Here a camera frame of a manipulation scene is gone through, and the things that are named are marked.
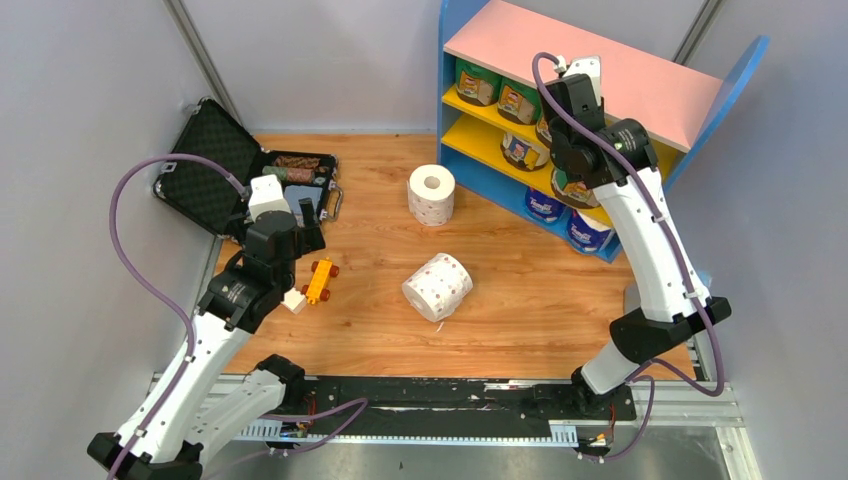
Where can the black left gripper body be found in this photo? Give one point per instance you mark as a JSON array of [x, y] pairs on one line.
[[299, 243]]

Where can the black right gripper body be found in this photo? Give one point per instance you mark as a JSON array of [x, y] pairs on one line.
[[557, 151]]

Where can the green roll brown band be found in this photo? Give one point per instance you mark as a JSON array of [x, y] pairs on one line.
[[542, 131]]

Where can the cream roll blue picture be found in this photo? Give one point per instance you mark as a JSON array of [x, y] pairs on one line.
[[523, 155]]

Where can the blue Tempo tissue pack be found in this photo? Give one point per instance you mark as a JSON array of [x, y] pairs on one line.
[[541, 207]]

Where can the plain green roll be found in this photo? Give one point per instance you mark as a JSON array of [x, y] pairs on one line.
[[475, 84]]

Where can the white paper towel roll front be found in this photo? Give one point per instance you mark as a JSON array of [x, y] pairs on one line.
[[438, 287]]

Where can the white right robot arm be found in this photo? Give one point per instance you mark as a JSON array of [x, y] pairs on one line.
[[675, 303]]

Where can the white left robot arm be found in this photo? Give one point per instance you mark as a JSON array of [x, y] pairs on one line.
[[170, 436]]

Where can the blue shelf with coloured boards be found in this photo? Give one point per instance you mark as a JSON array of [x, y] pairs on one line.
[[679, 107]]

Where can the blue playing card deck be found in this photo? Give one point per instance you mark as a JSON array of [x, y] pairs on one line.
[[295, 193]]

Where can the white toy brick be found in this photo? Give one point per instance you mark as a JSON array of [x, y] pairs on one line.
[[294, 301]]

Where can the black poker chip case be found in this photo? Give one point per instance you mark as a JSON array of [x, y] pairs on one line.
[[206, 197]]

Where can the plain white paper towel roll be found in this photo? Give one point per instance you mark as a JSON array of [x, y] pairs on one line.
[[430, 192]]

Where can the clear plastic bag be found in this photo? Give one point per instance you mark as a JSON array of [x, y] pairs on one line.
[[632, 302]]

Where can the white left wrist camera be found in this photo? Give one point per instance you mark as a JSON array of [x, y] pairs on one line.
[[267, 195]]

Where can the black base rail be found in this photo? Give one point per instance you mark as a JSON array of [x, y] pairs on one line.
[[424, 408]]

